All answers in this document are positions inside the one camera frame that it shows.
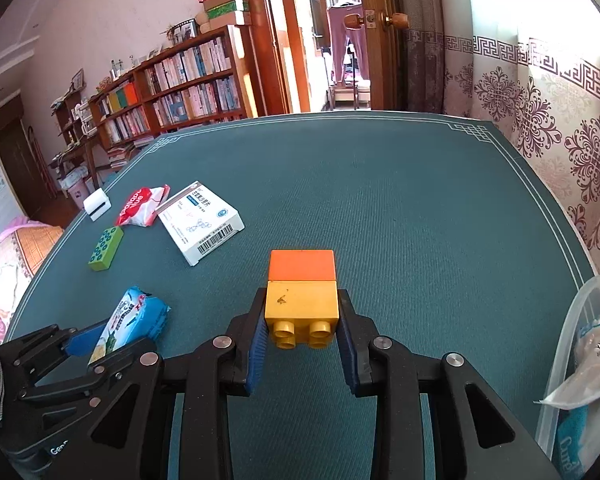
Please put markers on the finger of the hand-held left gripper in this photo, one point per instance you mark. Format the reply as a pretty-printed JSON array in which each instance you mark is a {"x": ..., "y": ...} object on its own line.
[
  {"x": 82, "y": 342},
  {"x": 65, "y": 390}
]

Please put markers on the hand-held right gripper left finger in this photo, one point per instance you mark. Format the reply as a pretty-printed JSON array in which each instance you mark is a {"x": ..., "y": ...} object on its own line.
[{"x": 257, "y": 355}]

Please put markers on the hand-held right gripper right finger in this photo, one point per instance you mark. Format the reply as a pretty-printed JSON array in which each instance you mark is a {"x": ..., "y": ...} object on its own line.
[{"x": 347, "y": 355}]

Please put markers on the blue snack packet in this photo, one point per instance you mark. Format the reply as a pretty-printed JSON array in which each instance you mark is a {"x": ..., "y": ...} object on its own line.
[
  {"x": 135, "y": 312},
  {"x": 572, "y": 440}
]

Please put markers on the yellow and orange toy block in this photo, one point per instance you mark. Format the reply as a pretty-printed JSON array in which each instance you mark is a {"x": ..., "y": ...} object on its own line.
[{"x": 300, "y": 300}]

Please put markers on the small white box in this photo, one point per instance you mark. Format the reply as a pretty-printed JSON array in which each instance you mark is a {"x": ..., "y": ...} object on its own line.
[{"x": 97, "y": 203}]

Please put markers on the red snack packet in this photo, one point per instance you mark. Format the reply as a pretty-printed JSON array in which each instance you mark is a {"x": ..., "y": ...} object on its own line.
[{"x": 140, "y": 205}]

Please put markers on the clear plastic container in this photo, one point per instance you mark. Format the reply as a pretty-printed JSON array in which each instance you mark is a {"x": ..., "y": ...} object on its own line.
[{"x": 565, "y": 350}]

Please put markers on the green patterned block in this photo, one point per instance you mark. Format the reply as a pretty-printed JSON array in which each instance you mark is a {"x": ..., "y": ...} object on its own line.
[{"x": 105, "y": 248}]

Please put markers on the red patterned cushion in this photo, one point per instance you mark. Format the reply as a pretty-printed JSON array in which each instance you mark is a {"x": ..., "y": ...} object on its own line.
[{"x": 15, "y": 260}]

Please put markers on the white medicine box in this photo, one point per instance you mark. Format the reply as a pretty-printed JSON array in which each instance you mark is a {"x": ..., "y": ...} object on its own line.
[{"x": 200, "y": 222}]

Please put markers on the small wooden shelf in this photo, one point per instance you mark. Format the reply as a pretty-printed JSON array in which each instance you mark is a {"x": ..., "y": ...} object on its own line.
[{"x": 72, "y": 125}]

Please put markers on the white snack packet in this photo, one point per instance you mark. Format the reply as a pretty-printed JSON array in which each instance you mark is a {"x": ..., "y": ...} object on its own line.
[{"x": 595, "y": 360}]

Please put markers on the wooden bookshelf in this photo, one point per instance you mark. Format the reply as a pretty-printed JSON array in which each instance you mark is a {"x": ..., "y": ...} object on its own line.
[{"x": 245, "y": 80}]

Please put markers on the wooden door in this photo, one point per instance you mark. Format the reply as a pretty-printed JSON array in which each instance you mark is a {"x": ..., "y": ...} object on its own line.
[{"x": 380, "y": 60}]

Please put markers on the rows of books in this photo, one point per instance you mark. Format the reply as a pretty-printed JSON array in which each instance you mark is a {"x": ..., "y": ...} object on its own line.
[{"x": 190, "y": 65}]

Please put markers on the grey curtain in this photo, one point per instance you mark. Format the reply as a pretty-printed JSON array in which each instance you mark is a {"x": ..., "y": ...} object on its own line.
[{"x": 422, "y": 60}]

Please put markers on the hanging purple pants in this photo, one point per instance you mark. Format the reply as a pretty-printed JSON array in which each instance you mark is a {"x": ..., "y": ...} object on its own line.
[{"x": 340, "y": 45}]

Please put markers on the white patterned curtain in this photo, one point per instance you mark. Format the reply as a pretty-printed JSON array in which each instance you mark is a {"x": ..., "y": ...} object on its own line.
[{"x": 540, "y": 110}]

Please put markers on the wooden door knob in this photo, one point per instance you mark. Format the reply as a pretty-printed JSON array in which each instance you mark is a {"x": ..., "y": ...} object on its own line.
[
  {"x": 355, "y": 21},
  {"x": 397, "y": 20}
]

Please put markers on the beige twine ball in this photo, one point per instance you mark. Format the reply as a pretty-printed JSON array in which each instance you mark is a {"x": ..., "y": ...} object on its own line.
[{"x": 202, "y": 23}]

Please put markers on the tan box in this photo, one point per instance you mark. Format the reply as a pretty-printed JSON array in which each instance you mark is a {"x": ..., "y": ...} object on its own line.
[{"x": 228, "y": 20}]

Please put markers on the green box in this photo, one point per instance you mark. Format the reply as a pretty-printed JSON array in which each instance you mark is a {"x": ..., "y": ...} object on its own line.
[{"x": 225, "y": 9}]

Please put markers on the wooden door frame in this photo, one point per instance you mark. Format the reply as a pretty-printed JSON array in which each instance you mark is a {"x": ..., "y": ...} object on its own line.
[{"x": 265, "y": 35}]

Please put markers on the photo frame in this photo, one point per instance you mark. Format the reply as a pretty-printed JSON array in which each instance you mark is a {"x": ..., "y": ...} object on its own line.
[{"x": 186, "y": 30}]

